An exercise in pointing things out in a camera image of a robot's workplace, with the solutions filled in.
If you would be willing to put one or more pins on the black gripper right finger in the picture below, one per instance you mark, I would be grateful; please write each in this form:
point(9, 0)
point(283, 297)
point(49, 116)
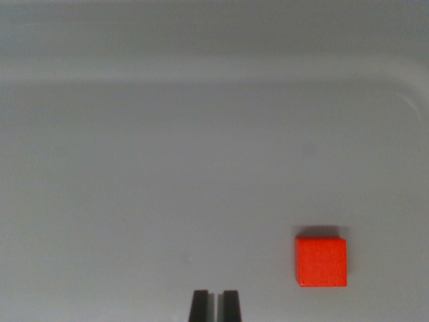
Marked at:
point(231, 307)

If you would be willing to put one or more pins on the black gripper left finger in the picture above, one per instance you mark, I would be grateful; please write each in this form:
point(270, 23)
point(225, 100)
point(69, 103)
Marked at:
point(200, 307)

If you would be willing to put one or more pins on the red block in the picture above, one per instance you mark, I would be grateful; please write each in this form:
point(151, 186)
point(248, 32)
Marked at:
point(321, 261)

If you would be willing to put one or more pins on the grey plastic tray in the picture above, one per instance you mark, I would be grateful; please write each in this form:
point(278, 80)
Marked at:
point(187, 141)

